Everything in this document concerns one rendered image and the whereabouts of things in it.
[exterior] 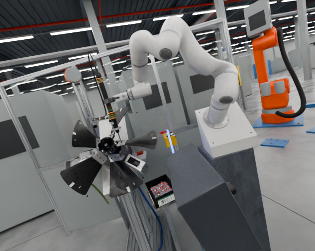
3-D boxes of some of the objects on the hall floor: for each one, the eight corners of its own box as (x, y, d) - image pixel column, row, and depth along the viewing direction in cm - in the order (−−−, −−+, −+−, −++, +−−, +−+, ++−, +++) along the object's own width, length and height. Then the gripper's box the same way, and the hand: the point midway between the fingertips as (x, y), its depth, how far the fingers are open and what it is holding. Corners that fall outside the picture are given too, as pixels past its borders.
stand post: (146, 237, 170) (112, 141, 149) (154, 234, 170) (121, 138, 149) (146, 240, 166) (110, 142, 144) (154, 238, 165) (120, 139, 144)
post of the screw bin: (184, 276, 125) (157, 190, 110) (187, 274, 126) (161, 188, 111) (186, 280, 122) (158, 192, 107) (189, 278, 123) (162, 190, 108)
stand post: (145, 258, 147) (114, 174, 131) (154, 256, 147) (124, 171, 130) (145, 263, 143) (113, 177, 126) (154, 261, 143) (123, 174, 126)
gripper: (130, 89, 114) (106, 96, 115) (126, 88, 98) (99, 96, 98) (133, 99, 116) (109, 106, 116) (130, 100, 99) (103, 107, 100)
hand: (107, 101), depth 107 cm, fingers closed on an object, 4 cm apart
